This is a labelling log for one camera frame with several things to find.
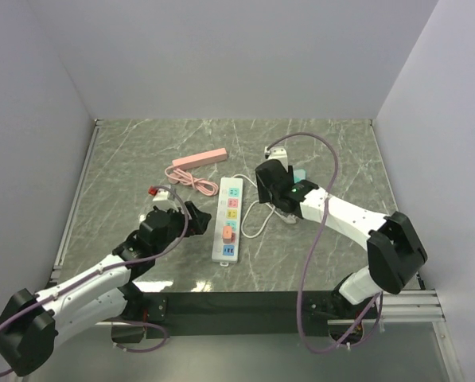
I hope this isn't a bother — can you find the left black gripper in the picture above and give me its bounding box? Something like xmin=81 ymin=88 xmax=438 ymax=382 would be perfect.
xmin=153 ymin=200 xmax=211 ymax=256

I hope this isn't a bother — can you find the white multicolour power strip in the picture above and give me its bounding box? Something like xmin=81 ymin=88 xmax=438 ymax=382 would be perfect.
xmin=212 ymin=177 xmax=243 ymax=266

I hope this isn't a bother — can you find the pink charger plug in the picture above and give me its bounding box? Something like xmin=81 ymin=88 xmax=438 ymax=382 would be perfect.
xmin=221 ymin=224 xmax=236 ymax=244

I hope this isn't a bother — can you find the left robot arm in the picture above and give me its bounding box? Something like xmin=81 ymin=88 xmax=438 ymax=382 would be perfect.
xmin=0 ymin=201 xmax=212 ymax=376

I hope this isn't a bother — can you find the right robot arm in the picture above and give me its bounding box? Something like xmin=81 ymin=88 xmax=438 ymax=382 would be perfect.
xmin=255 ymin=159 xmax=427 ymax=318

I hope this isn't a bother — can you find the teal triangular socket adapter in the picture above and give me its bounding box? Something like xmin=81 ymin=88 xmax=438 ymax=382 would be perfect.
xmin=293 ymin=169 xmax=307 ymax=183

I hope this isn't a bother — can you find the pink power strip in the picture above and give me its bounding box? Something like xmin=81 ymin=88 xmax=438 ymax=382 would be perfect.
xmin=172 ymin=148 xmax=228 ymax=170

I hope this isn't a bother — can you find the black base bar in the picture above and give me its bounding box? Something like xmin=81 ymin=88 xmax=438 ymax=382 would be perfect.
xmin=141 ymin=290 xmax=333 ymax=340

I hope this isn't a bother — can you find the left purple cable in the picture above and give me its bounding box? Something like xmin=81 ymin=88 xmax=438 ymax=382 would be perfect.
xmin=0 ymin=185 xmax=190 ymax=379

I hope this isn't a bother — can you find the purple cable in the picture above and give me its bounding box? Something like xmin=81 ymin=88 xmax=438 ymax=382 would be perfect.
xmin=0 ymin=185 xmax=190 ymax=379
xmin=265 ymin=133 xmax=385 ymax=355

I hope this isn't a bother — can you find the white power strip cable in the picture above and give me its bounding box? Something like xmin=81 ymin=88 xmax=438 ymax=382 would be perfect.
xmin=232 ymin=173 xmax=298 ymax=240

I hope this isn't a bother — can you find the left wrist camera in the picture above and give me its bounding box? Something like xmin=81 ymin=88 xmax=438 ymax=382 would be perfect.
xmin=148 ymin=186 xmax=176 ymax=204

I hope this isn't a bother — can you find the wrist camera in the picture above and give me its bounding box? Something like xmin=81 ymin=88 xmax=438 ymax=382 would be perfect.
xmin=264 ymin=146 xmax=289 ymax=170
xmin=148 ymin=186 xmax=176 ymax=204

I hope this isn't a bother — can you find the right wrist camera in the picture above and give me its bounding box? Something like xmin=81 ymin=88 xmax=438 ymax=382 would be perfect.
xmin=264 ymin=146 xmax=289 ymax=170

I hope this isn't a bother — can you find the pink coiled cable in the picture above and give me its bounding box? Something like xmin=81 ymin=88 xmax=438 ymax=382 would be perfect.
xmin=164 ymin=166 xmax=219 ymax=197

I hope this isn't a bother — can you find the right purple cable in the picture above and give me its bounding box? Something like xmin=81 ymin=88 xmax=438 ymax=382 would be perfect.
xmin=265 ymin=133 xmax=385 ymax=355

